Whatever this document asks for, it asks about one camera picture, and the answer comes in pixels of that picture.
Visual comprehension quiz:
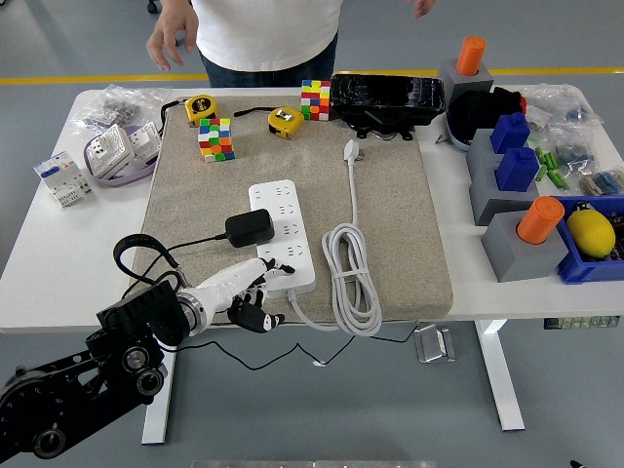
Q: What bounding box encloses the person's right hand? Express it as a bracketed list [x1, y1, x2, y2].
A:
[145, 0, 201, 72]

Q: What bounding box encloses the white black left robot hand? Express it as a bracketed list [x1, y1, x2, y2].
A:
[187, 256, 296, 335]

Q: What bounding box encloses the thin black adapter cord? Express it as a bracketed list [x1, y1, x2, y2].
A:
[160, 232, 433, 371]

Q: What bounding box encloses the black power adapter plug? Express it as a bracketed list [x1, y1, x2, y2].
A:
[224, 208, 276, 249]

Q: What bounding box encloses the white power strip board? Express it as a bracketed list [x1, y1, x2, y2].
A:
[248, 178, 317, 299]

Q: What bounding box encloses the orange cylinder peg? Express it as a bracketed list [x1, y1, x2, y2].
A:
[455, 36, 488, 77]
[516, 196, 566, 245]

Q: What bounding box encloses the grey peg block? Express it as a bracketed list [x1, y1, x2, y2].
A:
[466, 129, 506, 170]
[437, 58, 495, 106]
[468, 155, 541, 226]
[481, 212, 570, 283]

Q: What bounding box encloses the yellow tape measure printed 5m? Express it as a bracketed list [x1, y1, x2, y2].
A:
[159, 94, 219, 129]

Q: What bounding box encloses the person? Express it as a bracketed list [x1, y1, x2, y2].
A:
[190, 0, 341, 89]

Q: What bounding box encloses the clear bag of metal screws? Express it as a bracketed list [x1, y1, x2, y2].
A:
[70, 83, 173, 131]

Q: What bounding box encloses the black box wrapped in film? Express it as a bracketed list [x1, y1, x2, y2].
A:
[329, 73, 447, 142]

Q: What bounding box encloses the white table leg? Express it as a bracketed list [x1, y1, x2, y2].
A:
[140, 329, 180, 446]
[475, 320, 527, 433]

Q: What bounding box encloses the black cloth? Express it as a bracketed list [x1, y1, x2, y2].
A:
[447, 86, 524, 142]

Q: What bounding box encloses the blue white round dish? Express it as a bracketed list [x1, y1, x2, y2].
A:
[446, 109, 474, 153]

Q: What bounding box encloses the table control panel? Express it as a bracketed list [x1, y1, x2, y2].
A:
[543, 316, 620, 332]

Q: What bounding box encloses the tall multicolour puzzle cube stack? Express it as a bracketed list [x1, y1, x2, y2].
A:
[299, 79, 332, 122]

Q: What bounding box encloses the yellow tape measure silver clip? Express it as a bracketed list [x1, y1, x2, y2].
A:
[233, 105, 304, 140]

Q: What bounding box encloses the purple tray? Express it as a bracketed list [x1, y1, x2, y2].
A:
[83, 124, 160, 189]

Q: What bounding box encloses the blue square peg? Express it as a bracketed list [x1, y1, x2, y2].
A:
[489, 112, 531, 153]
[494, 146, 541, 192]

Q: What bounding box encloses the clear bag of small parts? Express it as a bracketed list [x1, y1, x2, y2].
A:
[524, 83, 605, 131]

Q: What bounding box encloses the grey-brown mat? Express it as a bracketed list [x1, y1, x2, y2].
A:
[131, 95, 454, 328]

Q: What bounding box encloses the white blue circuit breaker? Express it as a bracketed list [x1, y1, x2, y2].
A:
[32, 150, 94, 209]

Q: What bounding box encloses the blue plastic bin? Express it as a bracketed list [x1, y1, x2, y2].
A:
[549, 194, 624, 286]

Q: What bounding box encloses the clear bag of blue parts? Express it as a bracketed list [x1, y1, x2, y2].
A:
[548, 124, 600, 170]

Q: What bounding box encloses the yellow lemon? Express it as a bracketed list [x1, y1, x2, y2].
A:
[565, 208, 616, 258]

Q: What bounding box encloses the clear bag of mixed connectors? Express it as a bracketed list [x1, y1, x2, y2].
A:
[578, 168, 624, 197]

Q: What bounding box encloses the white wall socket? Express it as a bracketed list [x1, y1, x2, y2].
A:
[125, 121, 162, 162]
[89, 124, 132, 176]

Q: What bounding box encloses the white power strip cable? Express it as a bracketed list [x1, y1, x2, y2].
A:
[286, 138, 384, 337]

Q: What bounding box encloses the silver metal bracket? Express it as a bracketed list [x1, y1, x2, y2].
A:
[413, 325, 457, 365]

